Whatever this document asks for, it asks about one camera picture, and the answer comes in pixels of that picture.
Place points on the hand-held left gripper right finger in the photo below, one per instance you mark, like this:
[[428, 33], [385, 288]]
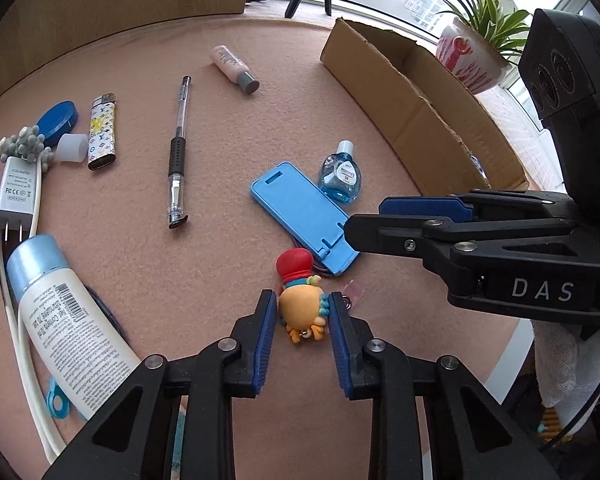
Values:
[[339, 345]]

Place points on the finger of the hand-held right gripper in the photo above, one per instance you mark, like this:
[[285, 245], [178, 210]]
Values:
[[420, 208], [380, 235]]

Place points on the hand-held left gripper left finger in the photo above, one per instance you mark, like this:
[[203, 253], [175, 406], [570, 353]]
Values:
[[265, 340]]

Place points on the blue eye drop bottle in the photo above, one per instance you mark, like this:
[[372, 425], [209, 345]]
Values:
[[340, 177]]

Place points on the blue phone stand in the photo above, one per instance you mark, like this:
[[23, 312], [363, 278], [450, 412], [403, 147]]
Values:
[[295, 205]]

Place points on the cardboard box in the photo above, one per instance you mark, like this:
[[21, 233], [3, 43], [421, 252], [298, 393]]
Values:
[[405, 110]]

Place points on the white tube blue cap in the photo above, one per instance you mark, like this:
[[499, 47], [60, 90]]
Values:
[[65, 320]]

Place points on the clear black gel pen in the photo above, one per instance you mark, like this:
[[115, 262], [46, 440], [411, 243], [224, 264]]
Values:
[[177, 155]]

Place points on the small white bottle grey cap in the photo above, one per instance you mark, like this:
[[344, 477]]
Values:
[[230, 65]]

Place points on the white patterned lighter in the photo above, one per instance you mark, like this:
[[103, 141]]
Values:
[[101, 135]]

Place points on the white translucent cap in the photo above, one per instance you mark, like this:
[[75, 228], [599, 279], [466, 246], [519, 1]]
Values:
[[72, 148]]

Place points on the white power adapter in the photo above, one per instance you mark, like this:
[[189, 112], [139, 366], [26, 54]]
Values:
[[15, 190]]

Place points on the blue round lid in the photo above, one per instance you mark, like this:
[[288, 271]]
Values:
[[57, 117]]

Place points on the potted plant red white pot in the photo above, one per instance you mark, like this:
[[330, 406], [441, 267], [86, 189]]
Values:
[[460, 55]]

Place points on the pink felt mat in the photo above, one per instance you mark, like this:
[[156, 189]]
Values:
[[230, 125]]

